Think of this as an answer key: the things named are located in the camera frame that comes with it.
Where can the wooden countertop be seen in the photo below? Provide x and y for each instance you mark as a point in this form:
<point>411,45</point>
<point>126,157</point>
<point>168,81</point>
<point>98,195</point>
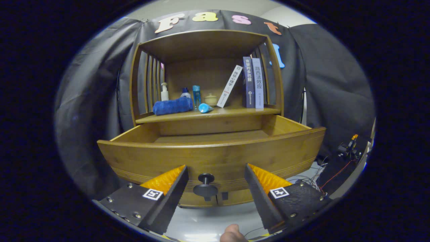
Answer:
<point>238,112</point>

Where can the wooden cabinet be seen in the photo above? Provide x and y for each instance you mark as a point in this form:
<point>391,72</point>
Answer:
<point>201,72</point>

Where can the white bottle with blue cap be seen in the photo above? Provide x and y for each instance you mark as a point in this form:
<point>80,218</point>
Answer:
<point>185,94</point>

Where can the clear blue bottle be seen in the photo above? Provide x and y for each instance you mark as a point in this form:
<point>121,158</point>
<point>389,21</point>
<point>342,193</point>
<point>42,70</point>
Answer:
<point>196,95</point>

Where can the rolled blue towel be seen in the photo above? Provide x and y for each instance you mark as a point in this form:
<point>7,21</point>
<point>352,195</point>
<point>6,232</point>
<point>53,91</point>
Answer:
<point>171,106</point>

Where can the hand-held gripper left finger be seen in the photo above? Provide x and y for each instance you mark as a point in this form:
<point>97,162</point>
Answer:
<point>171,201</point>

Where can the black device with orange part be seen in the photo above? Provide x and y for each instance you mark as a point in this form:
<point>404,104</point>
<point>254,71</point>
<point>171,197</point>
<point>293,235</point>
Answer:
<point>349,148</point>

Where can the wooden cabinet door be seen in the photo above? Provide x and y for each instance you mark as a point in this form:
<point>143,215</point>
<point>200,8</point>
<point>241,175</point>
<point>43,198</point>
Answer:
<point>188,201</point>
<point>238,198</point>

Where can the black backdrop cloth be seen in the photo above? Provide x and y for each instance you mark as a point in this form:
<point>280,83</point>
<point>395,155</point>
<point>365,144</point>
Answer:
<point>90,101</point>

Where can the white book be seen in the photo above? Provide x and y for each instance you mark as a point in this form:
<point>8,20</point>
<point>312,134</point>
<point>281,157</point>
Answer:
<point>230,85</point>

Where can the beige lidded teacup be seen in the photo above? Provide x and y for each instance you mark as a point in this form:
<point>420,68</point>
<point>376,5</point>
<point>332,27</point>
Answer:
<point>211,100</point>

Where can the light purple book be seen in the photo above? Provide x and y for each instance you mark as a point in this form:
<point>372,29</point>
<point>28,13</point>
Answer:
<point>258,84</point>

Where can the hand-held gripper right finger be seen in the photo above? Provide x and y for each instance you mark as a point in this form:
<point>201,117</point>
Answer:
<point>260,201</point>

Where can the blue and white tube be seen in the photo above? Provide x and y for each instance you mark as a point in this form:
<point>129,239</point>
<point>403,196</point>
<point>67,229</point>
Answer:
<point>204,108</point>

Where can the dark blue book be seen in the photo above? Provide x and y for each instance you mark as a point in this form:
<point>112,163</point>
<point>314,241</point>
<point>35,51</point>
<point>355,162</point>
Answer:
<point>248,84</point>

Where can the white pump bottle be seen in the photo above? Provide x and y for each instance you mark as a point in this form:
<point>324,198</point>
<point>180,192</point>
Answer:
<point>164,94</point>

